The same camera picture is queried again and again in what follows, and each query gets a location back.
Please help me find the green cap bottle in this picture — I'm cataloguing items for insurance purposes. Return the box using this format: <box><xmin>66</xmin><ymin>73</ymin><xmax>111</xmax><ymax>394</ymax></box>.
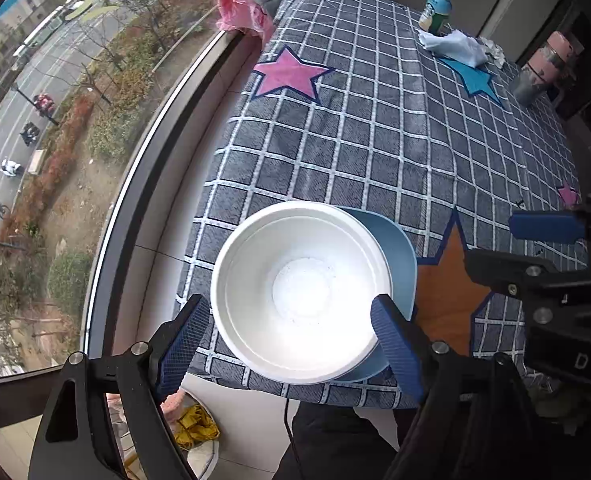
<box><xmin>418</xmin><ymin>0</ymin><xmax>453</xmax><ymax>36</ymax></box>

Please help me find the pink grey tumbler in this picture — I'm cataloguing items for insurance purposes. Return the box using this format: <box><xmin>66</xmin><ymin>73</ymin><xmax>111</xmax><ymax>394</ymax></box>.
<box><xmin>509</xmin><ymin>30</ymin><xmax>584</xmax><ymax>106</ymax></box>

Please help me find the pink plastic bag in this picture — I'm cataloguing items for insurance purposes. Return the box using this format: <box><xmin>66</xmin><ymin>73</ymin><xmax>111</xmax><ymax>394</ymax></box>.
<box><xmin>216</xmin><ymin>0</ymin><xmax>275</xmax><ymax>44</ymax></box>

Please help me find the light blue plate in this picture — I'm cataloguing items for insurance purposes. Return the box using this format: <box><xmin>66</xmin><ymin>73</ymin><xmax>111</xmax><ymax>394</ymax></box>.
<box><xmin>335</xmin><ymin>207</ymin><xmax>417</xmax><ymax>384</ymax></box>

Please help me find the light blue cloth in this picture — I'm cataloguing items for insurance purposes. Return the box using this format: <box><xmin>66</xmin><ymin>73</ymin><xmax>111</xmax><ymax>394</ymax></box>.
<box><xmin>418</xmin><ymin>29</ymin><xmax>487</xmax><ymax>68</ymax></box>

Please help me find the large white paper bowl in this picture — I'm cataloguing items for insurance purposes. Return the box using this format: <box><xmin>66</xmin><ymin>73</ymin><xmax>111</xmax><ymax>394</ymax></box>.
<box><xmin>210</xmin><ymin>200</ymin><xmax>391</xmax><ymax>385</ymax></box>

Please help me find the grey checkered star tablecloth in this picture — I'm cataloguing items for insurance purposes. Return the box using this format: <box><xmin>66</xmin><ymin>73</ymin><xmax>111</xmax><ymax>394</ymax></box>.
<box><xmin>174</xmin><ymin>0</ymin><xmax>589</xmax><ymax>411</ymax></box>

